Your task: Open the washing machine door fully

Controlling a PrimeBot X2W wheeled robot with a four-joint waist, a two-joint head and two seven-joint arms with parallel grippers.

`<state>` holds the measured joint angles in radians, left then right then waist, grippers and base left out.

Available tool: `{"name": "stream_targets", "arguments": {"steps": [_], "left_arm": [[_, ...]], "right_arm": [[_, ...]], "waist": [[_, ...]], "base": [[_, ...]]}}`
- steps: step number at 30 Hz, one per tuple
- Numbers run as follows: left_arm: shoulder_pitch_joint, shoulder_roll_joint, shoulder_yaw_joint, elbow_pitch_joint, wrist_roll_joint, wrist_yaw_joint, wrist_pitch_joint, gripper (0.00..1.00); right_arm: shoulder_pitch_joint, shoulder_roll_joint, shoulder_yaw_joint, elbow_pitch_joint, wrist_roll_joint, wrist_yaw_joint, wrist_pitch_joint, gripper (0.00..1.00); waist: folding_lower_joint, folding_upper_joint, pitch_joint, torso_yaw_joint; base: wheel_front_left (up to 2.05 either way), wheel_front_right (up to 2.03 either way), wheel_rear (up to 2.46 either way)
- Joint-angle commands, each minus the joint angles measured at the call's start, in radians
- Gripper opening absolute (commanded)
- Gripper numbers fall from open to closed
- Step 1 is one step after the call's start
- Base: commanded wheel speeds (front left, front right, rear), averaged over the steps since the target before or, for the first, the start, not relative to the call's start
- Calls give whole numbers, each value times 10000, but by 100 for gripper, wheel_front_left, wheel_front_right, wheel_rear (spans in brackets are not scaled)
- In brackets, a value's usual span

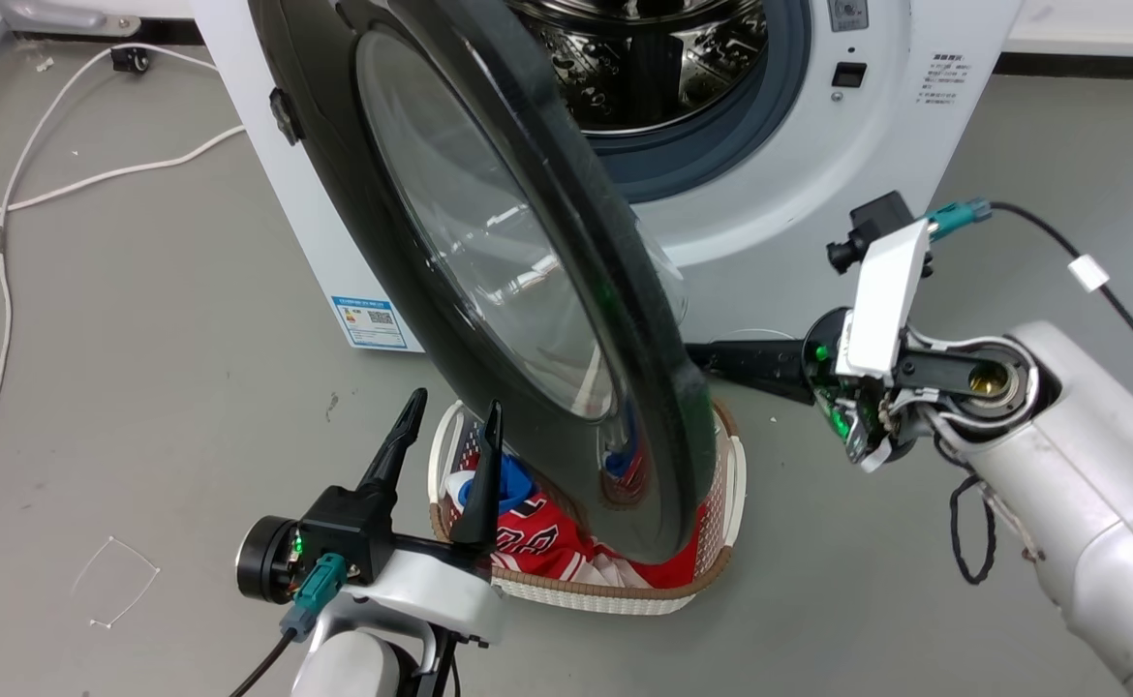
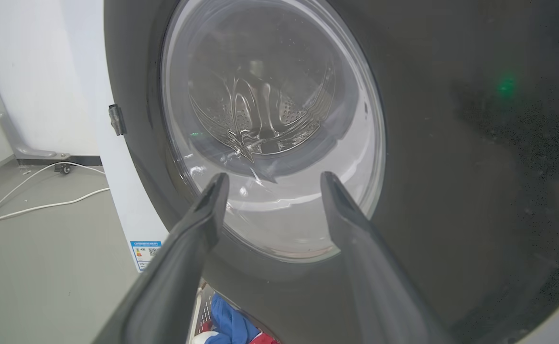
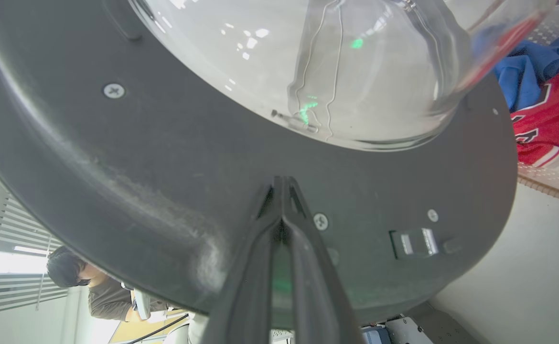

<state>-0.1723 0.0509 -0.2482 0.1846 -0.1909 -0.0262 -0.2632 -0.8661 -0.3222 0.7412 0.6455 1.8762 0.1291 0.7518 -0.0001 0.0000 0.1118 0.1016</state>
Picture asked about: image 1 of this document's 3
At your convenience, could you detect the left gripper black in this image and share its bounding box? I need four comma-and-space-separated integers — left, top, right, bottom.
235, 387, 505, 605

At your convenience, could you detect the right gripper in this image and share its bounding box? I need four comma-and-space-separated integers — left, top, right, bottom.
684, 307, 908, 472

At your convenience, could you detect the black round glass washer door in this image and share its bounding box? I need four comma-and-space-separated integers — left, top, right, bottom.
247, 0, 719, 565

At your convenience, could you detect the white front-load washing machine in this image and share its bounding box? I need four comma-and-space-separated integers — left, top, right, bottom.
189, 0, 1025, 352

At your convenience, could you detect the grey-blue rubber door gasket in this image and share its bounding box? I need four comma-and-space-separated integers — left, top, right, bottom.
581, 0, 813, 205

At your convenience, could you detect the blue white garment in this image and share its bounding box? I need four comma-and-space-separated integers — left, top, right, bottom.
446, 453, 540, 516

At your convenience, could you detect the white woven laundry basket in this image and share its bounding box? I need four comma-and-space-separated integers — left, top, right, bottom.
427, 397, 749, 618

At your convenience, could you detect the red printed jersey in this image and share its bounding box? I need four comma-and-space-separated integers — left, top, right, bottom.
487, 487, 709, 591

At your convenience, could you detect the blue energy label sticker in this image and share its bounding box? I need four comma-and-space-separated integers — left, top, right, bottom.
331, 295, 408, 350

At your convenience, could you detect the teal connector on left gripper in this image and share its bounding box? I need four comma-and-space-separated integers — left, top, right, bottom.
280, 553, 348, 641

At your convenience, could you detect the teal connector on gripper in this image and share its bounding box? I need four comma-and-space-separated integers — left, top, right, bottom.
280, 553, 348, 641
925, 197, 995, 239

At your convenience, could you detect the teal connector on right gripper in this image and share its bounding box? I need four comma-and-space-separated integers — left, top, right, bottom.
925, 197, 995, 239

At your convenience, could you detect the steel washer drum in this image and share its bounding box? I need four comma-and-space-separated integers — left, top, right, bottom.
506, 0, 772, 136

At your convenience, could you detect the grey plastic object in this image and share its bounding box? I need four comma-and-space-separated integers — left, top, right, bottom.
0, 0, 142, 39

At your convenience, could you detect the thin black looped cable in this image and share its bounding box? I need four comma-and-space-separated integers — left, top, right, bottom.
947, 472, 999, 587

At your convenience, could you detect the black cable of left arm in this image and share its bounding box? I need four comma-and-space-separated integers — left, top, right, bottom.
228, 629, 298, 697

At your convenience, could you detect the black cable with white tag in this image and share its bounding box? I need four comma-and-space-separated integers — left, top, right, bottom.
988, 200, 1133, 396

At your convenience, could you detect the short white floor cable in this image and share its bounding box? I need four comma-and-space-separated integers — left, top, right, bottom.
0, 124, 247, 231

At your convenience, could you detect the long white floor cable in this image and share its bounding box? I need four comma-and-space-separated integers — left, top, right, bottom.
0, 44, 222, 565

